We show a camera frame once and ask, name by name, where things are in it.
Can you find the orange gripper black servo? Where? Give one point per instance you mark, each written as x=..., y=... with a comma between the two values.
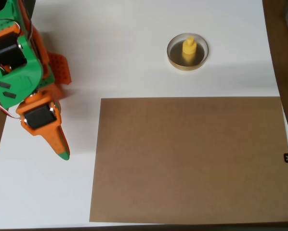
x=40, y=118

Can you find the small yellow plastic piece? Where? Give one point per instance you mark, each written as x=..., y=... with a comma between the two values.
x=189, y=48

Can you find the green orange robot arm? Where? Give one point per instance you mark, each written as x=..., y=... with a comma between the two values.
x=14, y=79

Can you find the shallow brown round dish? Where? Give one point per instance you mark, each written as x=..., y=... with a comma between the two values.
x=175, y=56

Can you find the brown rectangular board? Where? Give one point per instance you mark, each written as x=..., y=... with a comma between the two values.
x=182, y=156

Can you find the small black tag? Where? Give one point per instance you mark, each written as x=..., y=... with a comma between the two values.
x=287, y=158

